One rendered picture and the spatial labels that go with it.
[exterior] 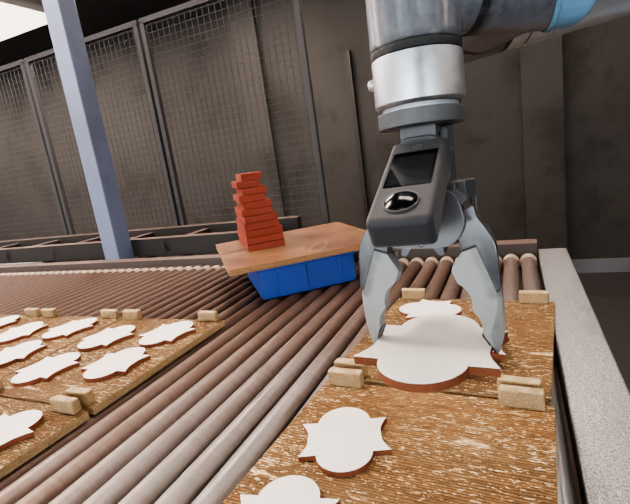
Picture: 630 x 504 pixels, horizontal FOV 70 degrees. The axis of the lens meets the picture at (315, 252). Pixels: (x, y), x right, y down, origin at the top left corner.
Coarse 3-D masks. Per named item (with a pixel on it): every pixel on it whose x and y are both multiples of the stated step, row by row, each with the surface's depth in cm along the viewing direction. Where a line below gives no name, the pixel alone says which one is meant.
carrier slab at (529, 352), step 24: (528, 312) 94; (552, 312) 92; (528, 336) 83; (552, 336) 82; (504, 360) 76; (528, 360) 75; (552, 360) 74; (384, 384) 75; (480, 384) 70; (552, 384) 69
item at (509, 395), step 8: (504, 384) 64; (504, 392) 63; (512, 392) 62; (520, 392) 62; (528, 392) 61; (536, 392) 61; (544, 392) 61; (504, 400) 63; (512, 400) 62; (520, 400) 62; (528, 400) 61; (536, 400) 61; (544, 400) 60; (528, 408) 62; (536, 408) 61; (544, 408) 61
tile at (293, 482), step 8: (280, 480) 54; (288, 480) 54; (296, 480) 53; (304, 480) 53; (312, 480) 53; (264, 488) 53; (272, 488) 53; (280, 488) 52; (288, 488) 52; (296, 488) 52; (304, 488) 52; (312, 488) 52; (240, 496) 52; (248, 496) 52; (256, 496) 52; (264, 496) 52; (272, 496) 51; (280, 496) 51; (288, 496) 51; (296, 496) 51; (304, 496) 51; (312, 496) 50; (320, 496) 51
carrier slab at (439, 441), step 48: (288, 432) 64; (384, 432) 61; (432, 432) 60; (480, 432) 58; (528, 432) 57; (336, 480) 54; (384, 480) 52; (432, 480) 51; (480, 480) 50; (528, 480) 49
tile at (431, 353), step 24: (384, 336) 42; (408, 336) 41; (432, 336) 41; (456, 336) 40; (480, 336) 39; (504, 336) 39; (360, 360) 39; (384, 360) 38; (408, 360) 37; (432, 360) 36; (456, 360) 36; (480, 360) 35; (408, 384) 34; (432, 384) 33; (456, 384) 34
